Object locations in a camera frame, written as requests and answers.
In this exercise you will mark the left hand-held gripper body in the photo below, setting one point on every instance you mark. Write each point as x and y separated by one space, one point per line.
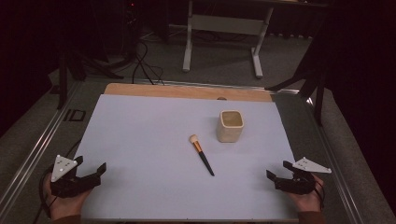
67 183

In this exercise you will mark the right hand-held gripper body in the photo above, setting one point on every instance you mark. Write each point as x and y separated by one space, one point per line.
299 183

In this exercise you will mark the beige square cup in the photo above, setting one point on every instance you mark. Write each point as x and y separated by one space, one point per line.
229 130

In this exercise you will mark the person's right hand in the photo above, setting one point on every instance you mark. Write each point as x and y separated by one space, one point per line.
306 201

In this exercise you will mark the person's left hand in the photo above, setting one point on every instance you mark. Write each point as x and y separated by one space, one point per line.
63 207

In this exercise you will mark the white table mat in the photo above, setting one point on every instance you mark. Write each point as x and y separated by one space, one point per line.
149 161

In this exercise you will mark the black tripod stand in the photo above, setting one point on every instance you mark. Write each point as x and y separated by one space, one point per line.
81 63
314 79

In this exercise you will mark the metal floor rail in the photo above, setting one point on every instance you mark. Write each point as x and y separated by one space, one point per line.
334 168
34 152

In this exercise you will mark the black rectangular floor bracket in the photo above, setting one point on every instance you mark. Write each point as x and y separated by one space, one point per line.
74 115

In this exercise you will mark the white metal desk frame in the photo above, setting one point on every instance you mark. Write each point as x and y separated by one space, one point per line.
225 24

